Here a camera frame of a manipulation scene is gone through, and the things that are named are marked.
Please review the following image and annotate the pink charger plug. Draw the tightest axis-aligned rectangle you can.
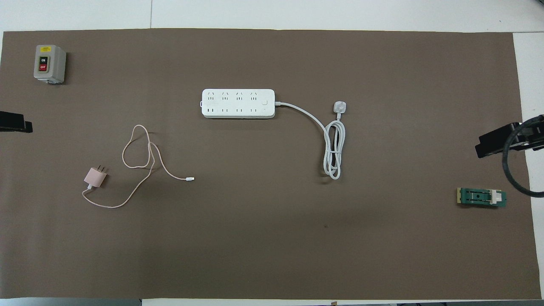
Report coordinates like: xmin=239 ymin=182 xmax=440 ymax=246
xmin=83 ymin=165 xmax=108 ymax=189

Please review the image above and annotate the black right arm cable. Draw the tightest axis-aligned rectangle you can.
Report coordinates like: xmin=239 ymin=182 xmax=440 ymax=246
xmin=502 ymin=115 xmax=544 ymax=198

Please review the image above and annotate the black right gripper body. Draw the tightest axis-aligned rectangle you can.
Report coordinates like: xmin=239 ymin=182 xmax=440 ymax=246
xmin=516 ymin=114 xmax=544 ymax=152

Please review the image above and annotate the green knife switch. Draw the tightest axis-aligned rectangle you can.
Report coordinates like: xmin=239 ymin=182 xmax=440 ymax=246
xmin=456 ymin=187 xmax=507 ymax=209

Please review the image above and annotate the grey on-off switch box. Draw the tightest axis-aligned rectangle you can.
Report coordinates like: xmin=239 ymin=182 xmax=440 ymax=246
xmin=34 ymin=45 xmax=67 ymax=84

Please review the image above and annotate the white power strip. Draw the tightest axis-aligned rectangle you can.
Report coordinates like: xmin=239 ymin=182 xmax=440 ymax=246
xmin=201 ymin=88 xmax=276 ymax=119

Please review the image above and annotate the pink charging cable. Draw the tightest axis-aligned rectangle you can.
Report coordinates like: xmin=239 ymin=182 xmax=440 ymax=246
xmin=82 ymin=124 xmax=196 ymax=209

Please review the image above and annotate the white power cord with plug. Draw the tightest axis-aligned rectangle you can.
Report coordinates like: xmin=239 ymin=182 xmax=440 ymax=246
xmin=275 ymin=100 xmax=348 ymax=180

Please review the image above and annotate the brown table mat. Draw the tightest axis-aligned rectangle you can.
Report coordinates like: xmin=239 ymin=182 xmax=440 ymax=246
xmin=0 ymin=28 xmax=541 ymax=300

